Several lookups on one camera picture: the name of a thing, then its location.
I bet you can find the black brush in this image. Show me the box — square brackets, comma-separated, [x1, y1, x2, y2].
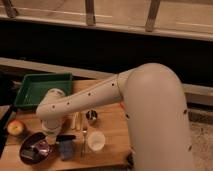
[24, 133, 77, 158]

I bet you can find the purple bowl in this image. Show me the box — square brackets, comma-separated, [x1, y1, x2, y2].
[19, 132, 53, 165]

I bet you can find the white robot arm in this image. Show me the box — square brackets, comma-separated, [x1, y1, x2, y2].
[36, 63, 195, 171]

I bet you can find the small metal cup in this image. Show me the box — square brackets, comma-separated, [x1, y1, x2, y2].
[86, 110, 98, 125]

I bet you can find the cream banana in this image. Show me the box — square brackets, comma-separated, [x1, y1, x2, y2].
[71, 112, 82, 131]

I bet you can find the silver fork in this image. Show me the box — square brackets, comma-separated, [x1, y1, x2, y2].
[81, 123, 88, 157]

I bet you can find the white cup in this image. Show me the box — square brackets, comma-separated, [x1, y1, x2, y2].
[87, 131, 106, 152]

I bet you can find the blue sponge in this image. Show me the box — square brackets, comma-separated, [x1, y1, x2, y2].
[59, 140, 74, 161]

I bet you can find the green plastic tray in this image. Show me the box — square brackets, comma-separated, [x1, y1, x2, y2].
[14, 73, 72, 110]

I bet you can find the red yellow apple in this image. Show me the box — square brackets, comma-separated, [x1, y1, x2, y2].
[7, 120, 25, 136]

